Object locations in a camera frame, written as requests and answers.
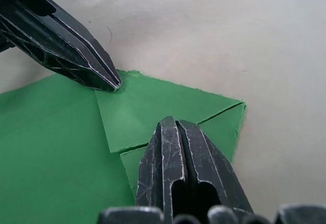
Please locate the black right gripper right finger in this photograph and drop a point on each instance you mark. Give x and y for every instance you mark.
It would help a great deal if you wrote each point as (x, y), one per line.
(211, 165)

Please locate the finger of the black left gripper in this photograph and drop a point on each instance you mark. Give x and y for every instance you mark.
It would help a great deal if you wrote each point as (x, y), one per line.
(76, 28)
(58, 45)

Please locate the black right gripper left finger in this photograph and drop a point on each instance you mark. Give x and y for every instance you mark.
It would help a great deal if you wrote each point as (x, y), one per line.
(158, 163)

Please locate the green paper sheet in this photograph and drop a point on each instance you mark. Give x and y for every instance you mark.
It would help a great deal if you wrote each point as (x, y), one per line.
(63, 145)

